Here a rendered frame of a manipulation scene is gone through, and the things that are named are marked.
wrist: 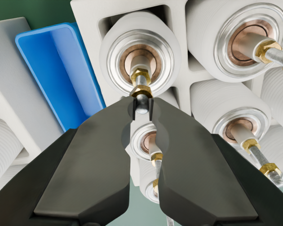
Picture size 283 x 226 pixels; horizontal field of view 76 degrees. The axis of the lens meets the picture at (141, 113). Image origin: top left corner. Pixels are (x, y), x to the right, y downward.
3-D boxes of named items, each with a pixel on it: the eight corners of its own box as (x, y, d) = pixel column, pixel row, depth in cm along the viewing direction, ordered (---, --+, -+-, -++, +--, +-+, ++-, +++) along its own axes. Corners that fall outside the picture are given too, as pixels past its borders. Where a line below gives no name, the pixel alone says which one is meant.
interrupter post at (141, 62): (128, 54, 20) (126, 64, 17) (150, 53, 20) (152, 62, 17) (130, 75, 21) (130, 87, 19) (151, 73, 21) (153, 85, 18)
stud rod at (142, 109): (134, 68, 19) (133, 105, 12) (143, 65, 19) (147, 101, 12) (137, 76, 19) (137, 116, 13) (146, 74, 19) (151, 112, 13)
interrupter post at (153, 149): (145, 137, 27) (146, 154, 24) (161, 132, 26) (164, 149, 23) (151, 149, 28) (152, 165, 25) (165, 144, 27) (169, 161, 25)
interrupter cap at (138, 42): (100, 32, 19) (99, 32, 18) (174, 25, 18) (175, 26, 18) (112, 96, 23) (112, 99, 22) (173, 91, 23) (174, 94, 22)
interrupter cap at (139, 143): (122, 129, 26) (121, 132, 25) (174, 113, 24) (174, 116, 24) (141, 163, 30) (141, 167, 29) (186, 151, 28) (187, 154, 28)
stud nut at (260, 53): (269, 62, 17) (274, 65, 17) (252, 60, 17) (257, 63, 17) (280, 41, 16) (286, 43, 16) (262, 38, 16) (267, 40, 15)
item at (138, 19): (111, 10, 33) (88, 22, 18) (163, 5, 33) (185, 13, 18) (118, 62, 38) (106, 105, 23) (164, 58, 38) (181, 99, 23)
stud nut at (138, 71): (129, 70, 17) (128, 73, 16) (146, 64, 17) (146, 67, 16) (135, 88, 18) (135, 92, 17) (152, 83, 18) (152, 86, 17)
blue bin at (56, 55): (42, 25, 41) (10, 35, 31) (88, 15, 40) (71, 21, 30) (89, 129, 57) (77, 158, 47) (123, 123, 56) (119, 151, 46)
